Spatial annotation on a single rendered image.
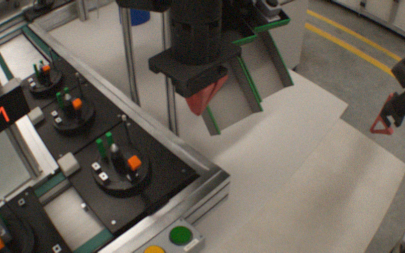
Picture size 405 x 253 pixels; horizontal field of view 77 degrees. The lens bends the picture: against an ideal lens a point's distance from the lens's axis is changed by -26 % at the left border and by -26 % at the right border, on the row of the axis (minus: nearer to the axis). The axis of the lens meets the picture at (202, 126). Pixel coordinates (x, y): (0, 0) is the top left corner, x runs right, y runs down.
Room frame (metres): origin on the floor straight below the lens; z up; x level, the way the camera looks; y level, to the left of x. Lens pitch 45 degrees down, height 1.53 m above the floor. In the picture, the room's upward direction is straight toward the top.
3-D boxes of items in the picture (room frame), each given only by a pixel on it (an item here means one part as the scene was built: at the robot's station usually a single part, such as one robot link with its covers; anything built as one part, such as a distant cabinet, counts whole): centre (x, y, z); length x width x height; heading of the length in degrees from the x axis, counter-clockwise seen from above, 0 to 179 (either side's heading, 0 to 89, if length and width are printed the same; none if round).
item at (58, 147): (0.60, 0.36, 1.01); 0.24 x 0.24 x 0.13; 45
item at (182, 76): (0.33, 0.01, 1.34); 0.10 x 0.07 x 0.07; 135
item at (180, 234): (0.27, 0.04, 0.96); 0.04 x 0.04 x 0.02
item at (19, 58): (0.77, 0.53, 0.91); 1.24 x 0.33 x 0.10; 45
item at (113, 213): (0.43, 0.18, 1.01); 0.24 x 0.24 x 0.13; 45
